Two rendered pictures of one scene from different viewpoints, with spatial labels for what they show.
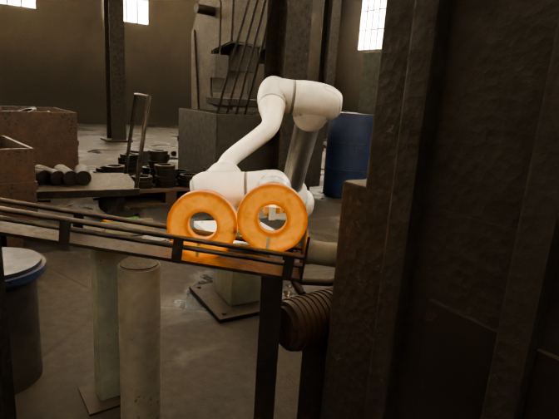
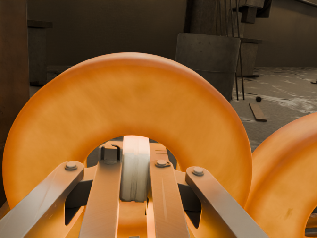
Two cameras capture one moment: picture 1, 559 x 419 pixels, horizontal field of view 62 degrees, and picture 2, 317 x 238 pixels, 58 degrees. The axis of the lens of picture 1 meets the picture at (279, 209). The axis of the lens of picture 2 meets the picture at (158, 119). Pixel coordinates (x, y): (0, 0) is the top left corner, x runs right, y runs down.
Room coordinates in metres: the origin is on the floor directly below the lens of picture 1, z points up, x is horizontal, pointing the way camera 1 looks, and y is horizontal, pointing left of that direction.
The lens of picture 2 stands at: (1.17, 0.01, 0.84)
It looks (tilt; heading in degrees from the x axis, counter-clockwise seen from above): 16 degrees down; 175
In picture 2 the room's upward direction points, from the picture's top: 5 degrees clockwise
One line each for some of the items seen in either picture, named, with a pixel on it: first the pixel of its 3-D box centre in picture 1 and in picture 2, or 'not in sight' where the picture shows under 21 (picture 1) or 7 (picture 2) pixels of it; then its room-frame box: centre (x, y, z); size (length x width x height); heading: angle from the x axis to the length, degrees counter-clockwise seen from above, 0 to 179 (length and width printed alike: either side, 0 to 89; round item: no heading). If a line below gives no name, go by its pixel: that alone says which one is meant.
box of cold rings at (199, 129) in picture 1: (249, 150); not in sight; (4.83, 0.35, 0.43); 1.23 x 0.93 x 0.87; 124
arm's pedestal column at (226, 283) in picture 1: (241, 269); not in sight; (2.17, 0.17, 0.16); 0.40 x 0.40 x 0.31; 31
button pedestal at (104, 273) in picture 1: (111, 309); not in sight; (1.36, 0.52, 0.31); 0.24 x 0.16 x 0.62; 126
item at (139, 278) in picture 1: (140, 342); not in sight; (1.25, 0.40, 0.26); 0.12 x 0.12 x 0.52
